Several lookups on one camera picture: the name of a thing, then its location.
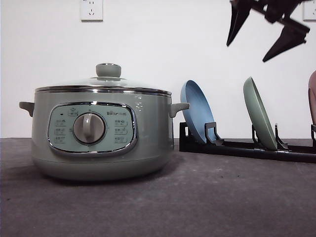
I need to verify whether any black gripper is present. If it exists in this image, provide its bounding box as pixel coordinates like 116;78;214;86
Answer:
226;0;310;62

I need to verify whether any green plate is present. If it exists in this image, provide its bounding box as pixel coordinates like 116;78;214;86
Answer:
243;77;277;151

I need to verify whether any glass steamer lid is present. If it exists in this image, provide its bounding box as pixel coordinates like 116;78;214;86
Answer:
35;63;172;96

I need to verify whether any pink plate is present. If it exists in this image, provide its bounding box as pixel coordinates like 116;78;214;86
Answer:
308;70;316;124

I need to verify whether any blue plate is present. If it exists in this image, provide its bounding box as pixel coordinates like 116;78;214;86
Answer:
180;80;215;143

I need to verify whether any black plate rack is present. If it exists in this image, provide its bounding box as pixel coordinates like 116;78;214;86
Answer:
179;122;316;163

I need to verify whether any green electric steamer pot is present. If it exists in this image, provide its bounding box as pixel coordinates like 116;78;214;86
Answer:
19;89;190;182

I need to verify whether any dark grey table mat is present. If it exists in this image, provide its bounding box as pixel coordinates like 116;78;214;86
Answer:
0;138;316;237

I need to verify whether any white wall socket right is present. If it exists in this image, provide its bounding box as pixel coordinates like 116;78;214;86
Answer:
303;0;316;21

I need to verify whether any white wall socket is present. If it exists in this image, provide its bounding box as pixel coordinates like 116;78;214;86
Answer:
303;0;316;21
79;0;103;22

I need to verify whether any white wall socket left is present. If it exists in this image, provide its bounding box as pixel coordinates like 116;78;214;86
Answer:
79;0;103;22

